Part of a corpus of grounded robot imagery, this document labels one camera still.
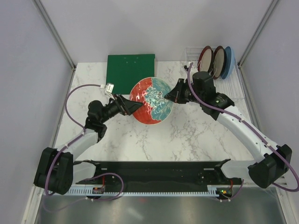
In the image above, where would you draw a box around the green board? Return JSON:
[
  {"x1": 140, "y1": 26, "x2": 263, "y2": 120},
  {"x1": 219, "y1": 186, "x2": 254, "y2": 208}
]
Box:
[{"x1": 106, "y1": 54, "x2": 156, "y2": 95}]

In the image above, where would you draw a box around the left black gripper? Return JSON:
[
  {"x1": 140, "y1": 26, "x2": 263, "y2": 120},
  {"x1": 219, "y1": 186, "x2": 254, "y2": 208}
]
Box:
[{"x1": 100, "y1": 93, "x2": 143, "y2": 123}]

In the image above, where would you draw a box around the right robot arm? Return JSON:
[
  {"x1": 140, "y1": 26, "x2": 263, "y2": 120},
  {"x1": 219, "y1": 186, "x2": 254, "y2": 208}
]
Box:
[{"x1": 164, "y1": 72, "x2": 292, "y2": 189}]

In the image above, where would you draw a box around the white cable duct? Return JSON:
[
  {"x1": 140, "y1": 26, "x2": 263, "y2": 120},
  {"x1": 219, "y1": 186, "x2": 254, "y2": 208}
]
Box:
[{"x1": 65, "y1": 185, "x2": 224, "y2": 197}]

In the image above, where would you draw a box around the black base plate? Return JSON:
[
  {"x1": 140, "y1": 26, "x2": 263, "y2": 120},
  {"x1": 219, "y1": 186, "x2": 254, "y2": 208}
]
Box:
[{"x1": 80, "y1": 161, "x2": 242, "y2": 192}]

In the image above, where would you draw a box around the blue plate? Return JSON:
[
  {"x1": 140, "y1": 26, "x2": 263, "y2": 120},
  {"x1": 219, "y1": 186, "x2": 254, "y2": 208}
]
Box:
[{"x1": 221, "y1": 46, "x2": 235, "y2": 79}]

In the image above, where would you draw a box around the aluminium frame post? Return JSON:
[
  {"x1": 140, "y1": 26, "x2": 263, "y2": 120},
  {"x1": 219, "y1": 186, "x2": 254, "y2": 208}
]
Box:
[
  {"x1": 32, "y1": 0, "x2": 76, "y2": 71},
  {"x1": 237, "y1": 0, "x2": 281, "y2": 69}
]

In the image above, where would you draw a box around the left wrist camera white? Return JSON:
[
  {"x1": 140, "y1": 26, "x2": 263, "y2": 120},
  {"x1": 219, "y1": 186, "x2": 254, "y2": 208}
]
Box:
[{"x1": 100, "y1": 83, "x2": 114, "y2": 98}]

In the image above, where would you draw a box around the left aluminium frame post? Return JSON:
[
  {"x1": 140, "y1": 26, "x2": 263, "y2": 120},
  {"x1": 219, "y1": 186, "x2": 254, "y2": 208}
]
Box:
[{"x1": 32, "y1": 0, "x2": 76, "y2": 71}]

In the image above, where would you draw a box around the dark red plate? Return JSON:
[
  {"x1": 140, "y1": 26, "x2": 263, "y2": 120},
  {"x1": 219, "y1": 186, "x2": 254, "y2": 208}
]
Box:
[
  {"x1": 212, "y1": 46, "x2": 227, "y2": 80},
  {"x1": 197, "y1": 46, "x2": 214, "y2": 72}
]

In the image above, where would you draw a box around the dark red plate front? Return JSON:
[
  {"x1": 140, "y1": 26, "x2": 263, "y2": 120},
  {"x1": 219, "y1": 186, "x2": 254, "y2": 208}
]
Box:
[{"x1": 197, "y1": 46, "x2": 214, "y2": 72}]

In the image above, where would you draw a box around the red and teal floral plate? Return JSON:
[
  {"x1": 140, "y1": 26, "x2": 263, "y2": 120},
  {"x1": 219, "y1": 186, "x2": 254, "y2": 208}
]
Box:
[{"x1": 129, "y1": 77, "x2": 174, "y2": 125}]

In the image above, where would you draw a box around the dark red plate rear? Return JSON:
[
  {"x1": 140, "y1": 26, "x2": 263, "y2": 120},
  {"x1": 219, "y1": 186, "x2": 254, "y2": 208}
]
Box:
[{"x1": 212, "y1": 46, "x2": 227, "y2": 80}]

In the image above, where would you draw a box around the right aluminium frame post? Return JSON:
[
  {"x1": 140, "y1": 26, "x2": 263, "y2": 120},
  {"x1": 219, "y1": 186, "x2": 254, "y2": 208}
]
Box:
[{"x1": 237, "y1": 0, "x2": 281, "y2": 69}]

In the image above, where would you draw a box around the clear dish rack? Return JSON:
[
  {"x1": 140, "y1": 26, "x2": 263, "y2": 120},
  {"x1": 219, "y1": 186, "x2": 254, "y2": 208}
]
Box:
[{"x1": 185, "y1": 47, "x2": 245, "y2": 100}]

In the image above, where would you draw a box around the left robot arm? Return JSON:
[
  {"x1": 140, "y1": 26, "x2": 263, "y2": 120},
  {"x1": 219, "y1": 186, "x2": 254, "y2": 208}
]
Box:
[{"x1": 34, "y1": 95, "x2": 143, "y2": 196}]

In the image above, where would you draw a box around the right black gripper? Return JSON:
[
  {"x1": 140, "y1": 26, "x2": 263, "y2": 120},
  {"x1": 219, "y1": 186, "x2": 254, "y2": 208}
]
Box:
[{"x1": 165, "y1": 77, "x2": 204, "y2": 104}]

